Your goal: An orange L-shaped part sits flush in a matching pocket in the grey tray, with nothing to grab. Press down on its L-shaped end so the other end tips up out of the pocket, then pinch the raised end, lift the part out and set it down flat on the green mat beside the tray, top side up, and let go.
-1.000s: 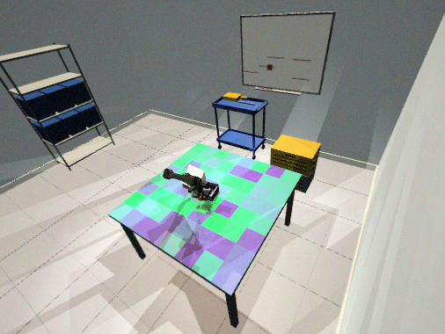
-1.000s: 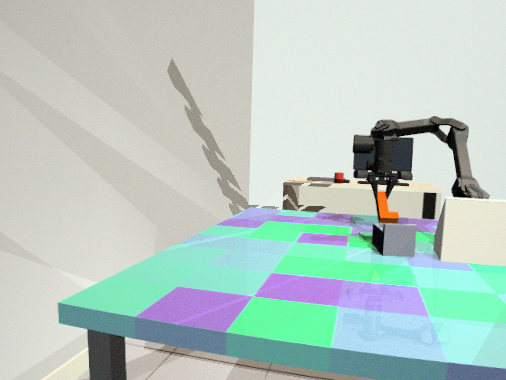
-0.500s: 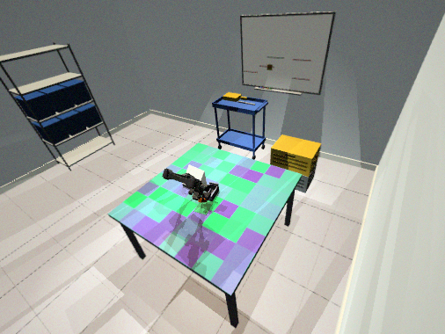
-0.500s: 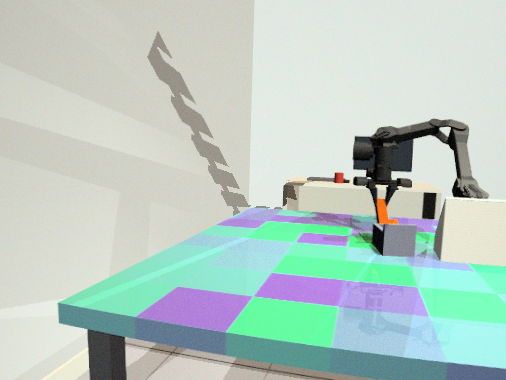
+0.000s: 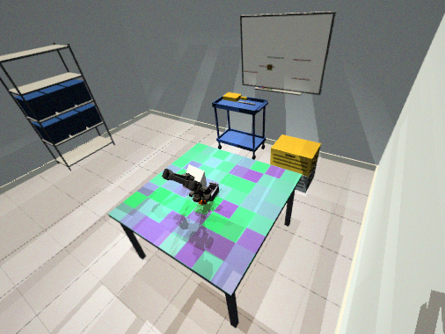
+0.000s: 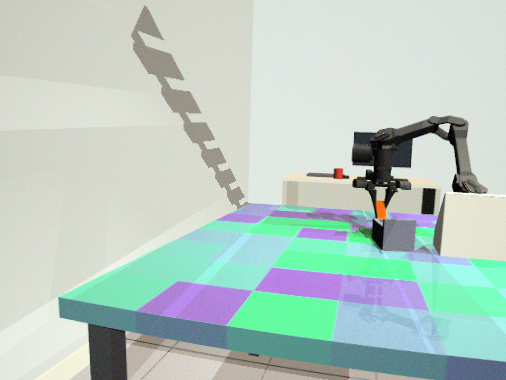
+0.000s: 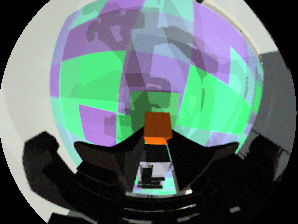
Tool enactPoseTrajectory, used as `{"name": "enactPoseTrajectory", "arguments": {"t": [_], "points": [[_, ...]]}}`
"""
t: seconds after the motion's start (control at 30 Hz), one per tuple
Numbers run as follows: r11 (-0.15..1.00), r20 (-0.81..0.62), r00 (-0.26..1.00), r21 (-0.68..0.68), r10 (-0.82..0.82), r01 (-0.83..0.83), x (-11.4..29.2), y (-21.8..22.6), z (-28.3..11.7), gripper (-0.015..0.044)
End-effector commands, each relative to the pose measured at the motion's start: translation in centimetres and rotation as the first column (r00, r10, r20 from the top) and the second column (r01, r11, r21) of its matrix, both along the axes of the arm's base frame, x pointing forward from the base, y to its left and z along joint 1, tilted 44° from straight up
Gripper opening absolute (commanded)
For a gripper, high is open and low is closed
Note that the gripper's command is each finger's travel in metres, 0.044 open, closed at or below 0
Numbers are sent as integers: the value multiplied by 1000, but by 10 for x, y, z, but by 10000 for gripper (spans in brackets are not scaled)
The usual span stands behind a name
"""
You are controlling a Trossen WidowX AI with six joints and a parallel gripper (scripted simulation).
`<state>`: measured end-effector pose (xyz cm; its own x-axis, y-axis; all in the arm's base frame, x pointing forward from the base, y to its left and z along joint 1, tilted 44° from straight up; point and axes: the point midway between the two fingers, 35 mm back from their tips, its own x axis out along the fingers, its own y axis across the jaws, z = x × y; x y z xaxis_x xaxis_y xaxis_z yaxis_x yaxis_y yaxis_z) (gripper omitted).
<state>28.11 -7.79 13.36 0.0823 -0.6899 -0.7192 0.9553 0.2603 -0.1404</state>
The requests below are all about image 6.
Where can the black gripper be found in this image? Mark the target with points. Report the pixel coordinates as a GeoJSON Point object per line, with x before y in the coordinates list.
{"type": "Point", "coordinates": [382, 173]}

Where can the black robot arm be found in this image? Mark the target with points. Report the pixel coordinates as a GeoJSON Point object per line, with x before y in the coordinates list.
{"type": "Point", "coordinates": [387, 140]}

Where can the orange block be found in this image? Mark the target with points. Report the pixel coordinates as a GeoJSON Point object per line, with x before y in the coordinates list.
{"type": "Point", "coordinates": [380, 210]}

